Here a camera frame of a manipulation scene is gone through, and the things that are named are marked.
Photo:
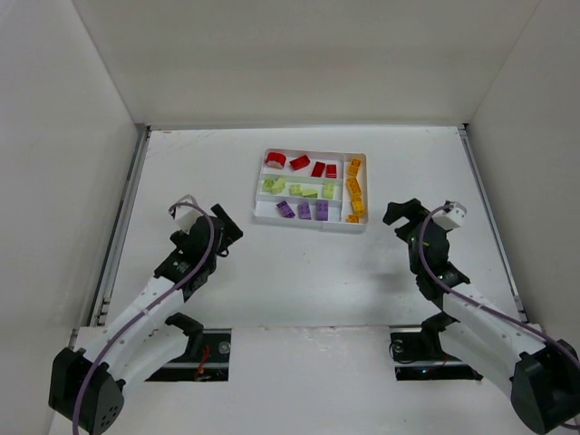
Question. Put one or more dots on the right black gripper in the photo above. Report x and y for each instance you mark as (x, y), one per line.
(409, 218)

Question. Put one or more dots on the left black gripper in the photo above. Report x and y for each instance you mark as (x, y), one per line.
(225, 225)

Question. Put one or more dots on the light green curved lego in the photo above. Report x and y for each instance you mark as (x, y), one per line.
(278, 186)
(267, 185)

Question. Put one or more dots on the purple patterned lego brick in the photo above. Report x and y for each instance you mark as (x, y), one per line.
(285, 210)

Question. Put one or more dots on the purple tan lego piece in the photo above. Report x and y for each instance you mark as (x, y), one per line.
(304, 211)

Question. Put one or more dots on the light green square lego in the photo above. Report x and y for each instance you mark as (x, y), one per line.
(296, 190)

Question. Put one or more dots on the red rounded lego brick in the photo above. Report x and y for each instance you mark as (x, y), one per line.
(275, 160)

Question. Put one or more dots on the light green wedge lego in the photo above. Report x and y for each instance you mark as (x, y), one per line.
(310, 193)

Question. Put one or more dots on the dark red lego brick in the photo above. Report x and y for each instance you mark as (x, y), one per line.
(300, 162)

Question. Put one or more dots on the small red lego brick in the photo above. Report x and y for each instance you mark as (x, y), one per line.
(331, 171)

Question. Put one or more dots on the yellow striped lego brick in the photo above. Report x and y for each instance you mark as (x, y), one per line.
(359, 209)

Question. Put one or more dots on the orange patterned lego piece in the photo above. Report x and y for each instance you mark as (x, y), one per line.
(354, 167)

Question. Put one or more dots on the purple rounded lego piece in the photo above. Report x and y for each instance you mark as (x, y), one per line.
(322, 210)

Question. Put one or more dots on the light green lego piece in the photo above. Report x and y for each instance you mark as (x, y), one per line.
(328, 191)

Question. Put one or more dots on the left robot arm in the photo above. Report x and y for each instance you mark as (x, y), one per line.
(90, 385)

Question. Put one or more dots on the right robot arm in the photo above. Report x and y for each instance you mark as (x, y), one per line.
(539, 374)

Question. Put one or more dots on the white divided tray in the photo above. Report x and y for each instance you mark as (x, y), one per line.
(340, 207)

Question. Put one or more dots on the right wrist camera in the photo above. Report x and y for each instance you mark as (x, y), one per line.
(451, 217)

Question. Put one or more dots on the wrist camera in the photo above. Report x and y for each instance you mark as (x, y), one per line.
(451, 217)
(183, 214)

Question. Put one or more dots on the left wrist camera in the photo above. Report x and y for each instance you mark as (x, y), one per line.
(183, 214)

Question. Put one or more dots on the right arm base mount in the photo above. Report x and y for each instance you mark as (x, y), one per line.
(418, 357)

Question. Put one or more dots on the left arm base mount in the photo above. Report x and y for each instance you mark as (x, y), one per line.
(206, 356)

